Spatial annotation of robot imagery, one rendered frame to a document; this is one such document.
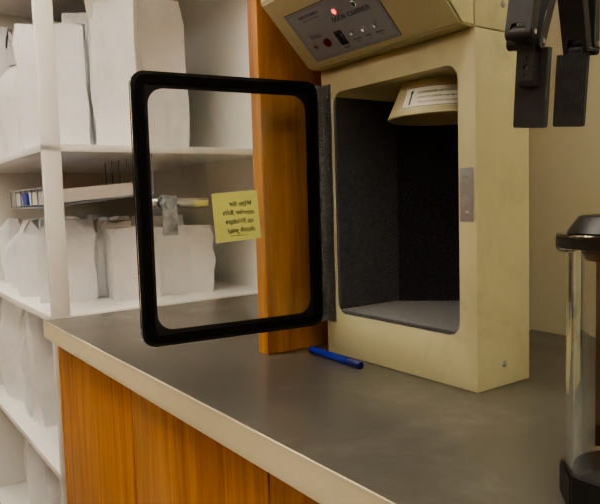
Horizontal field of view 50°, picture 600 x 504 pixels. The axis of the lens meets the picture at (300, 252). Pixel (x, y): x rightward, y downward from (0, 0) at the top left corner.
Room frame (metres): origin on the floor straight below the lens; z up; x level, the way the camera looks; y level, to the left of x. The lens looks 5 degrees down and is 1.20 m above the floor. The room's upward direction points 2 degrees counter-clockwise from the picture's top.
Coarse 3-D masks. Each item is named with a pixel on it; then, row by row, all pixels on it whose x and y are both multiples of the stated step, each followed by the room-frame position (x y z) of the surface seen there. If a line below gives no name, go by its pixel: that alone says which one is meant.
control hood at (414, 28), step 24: (264, 0) 1.02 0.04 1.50; (288, 0) 0.98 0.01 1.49; (312, 0) 0.95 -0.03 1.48; (384, 0) 0.87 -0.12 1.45; (408, 0) 0.84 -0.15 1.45; (432, 0) 0.82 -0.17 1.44; (456, 0) 0.81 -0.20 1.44; (288, 24) 1.02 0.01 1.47; (408, 24) 0.87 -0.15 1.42; (432, 24) 0.85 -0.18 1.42; (456, 24) 0.83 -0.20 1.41; (360, 48) 0.96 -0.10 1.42; (384, 48) 0.94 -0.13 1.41
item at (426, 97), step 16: (416, 80) 0.96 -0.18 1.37; (432, 80) 0.95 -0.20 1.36; (448, 80) 0.94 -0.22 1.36; (400, 96) 0.99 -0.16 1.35; (416, 96) 0.95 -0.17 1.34; (432, 96) 0.93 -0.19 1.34; (448, 96) 0.93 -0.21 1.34; (400, 112) 0.96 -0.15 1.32; (416, 112) 0.94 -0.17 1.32; (432, 112) 0.93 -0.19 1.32; (448, 112) 1.08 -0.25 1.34
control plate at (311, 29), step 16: (336, 0) 0.92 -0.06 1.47; (368, 0) 0.88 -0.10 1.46; (288, 16) 1.01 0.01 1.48; (304, 16) 0.98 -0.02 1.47; (320, 16) 0.96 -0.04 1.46; (336, 16) 0.94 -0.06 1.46; (352, 16) 0.92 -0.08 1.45; (368, 16) 0.90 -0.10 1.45; (384, 16) 0.89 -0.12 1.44; (304, 32) 1.01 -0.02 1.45; (320, 32) 0.99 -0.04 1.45; (368, 32) 0.93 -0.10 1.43; (384, 32) 0.91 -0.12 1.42; (400, 32) 0.89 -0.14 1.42; (320, 48) 1.02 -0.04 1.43; (336, 48) 0.99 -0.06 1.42; (352, 48) 0.97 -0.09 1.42
